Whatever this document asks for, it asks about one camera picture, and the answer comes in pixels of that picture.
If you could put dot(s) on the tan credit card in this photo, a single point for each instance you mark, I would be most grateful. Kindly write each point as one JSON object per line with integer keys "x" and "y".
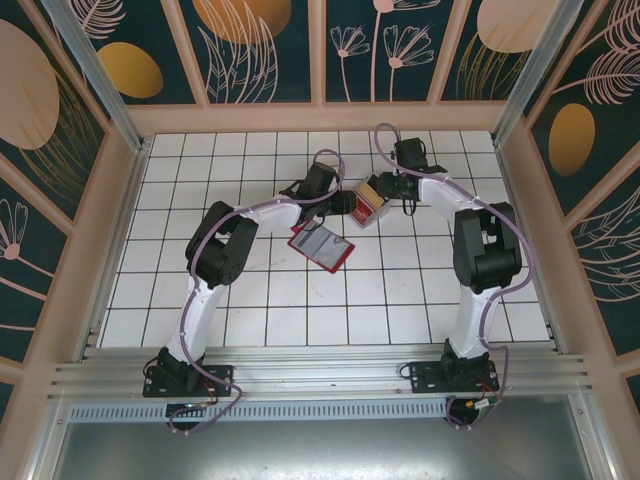
{"x": 372, "y": 194}

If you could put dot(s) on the red credit card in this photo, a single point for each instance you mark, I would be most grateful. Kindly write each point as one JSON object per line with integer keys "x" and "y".
{"x": 361, "y": 215}

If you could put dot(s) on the red card holder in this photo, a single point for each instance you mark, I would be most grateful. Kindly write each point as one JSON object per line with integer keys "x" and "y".
{"x": 325, "y": 250}

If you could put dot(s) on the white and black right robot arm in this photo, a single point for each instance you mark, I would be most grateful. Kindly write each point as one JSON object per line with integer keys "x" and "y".
{"x": 470, "y": 325}

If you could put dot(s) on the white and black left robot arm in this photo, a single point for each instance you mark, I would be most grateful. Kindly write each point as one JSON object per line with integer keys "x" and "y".
{"x": 195, "y": 320}

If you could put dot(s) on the small green circuit board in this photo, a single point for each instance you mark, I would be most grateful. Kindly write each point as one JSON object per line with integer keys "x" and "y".
{"x": 487, "y": 401}

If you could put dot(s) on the grey metal sheet panel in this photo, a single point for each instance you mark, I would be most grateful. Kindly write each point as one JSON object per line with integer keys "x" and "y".
{"x": 320, "y": 450}

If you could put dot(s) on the aluminium side rail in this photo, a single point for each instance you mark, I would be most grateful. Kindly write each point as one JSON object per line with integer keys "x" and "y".
{"x": 530, "y": 250}
{"x": 113, "y": 250}

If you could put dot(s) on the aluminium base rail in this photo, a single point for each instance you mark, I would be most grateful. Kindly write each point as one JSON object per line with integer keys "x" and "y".
{"x": 320, "y": 370}

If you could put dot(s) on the aluminium corner post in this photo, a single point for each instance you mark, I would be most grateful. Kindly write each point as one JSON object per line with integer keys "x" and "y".
{"x": 539, "y": 75}
{"x": 97, "y": 75}

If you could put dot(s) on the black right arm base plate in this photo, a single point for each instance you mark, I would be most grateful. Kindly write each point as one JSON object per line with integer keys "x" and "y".
{"x": 425, "y": 375}

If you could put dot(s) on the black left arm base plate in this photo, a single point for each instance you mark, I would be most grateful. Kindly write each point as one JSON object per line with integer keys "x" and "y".
{"x": 220, "y": 375}

